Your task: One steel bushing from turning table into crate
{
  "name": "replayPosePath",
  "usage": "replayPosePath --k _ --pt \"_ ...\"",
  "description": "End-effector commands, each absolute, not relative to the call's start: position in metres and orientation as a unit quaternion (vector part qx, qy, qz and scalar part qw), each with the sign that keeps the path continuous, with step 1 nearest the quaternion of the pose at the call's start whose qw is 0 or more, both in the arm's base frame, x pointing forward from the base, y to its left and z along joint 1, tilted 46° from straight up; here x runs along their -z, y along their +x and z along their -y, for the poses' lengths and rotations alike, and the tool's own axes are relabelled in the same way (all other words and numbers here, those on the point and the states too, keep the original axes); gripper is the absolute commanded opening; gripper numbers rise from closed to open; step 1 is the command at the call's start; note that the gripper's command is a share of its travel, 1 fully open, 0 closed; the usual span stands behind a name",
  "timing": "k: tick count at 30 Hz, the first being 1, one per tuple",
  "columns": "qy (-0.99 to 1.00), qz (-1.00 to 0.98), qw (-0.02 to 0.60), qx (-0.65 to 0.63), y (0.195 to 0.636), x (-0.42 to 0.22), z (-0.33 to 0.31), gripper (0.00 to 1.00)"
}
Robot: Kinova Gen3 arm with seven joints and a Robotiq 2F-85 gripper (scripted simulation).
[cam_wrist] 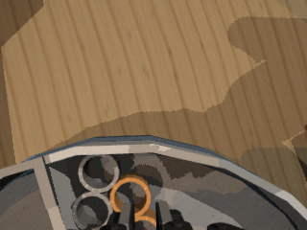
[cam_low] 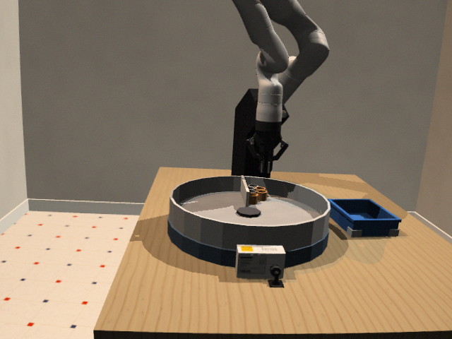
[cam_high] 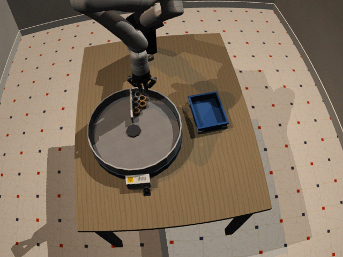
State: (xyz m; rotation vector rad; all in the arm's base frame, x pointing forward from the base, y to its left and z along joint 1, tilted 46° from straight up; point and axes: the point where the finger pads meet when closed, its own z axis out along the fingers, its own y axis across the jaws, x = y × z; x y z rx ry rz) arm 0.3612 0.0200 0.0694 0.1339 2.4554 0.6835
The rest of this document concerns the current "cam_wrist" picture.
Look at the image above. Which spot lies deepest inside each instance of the bronze ring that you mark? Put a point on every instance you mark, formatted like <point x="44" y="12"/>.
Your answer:
<point x="149" y="215"/>
<point x="140" y="208"/>

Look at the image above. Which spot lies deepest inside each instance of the grey metal ring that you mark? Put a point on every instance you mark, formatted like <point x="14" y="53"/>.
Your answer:
<point x="82" y="219"/>
<point x="91" y="184"/>

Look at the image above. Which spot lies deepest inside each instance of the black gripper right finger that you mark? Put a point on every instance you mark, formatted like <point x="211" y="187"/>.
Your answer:
<point x="166" y="220"/>

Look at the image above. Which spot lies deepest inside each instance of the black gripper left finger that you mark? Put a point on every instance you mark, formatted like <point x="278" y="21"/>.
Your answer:
<point x="123" y="221"/>

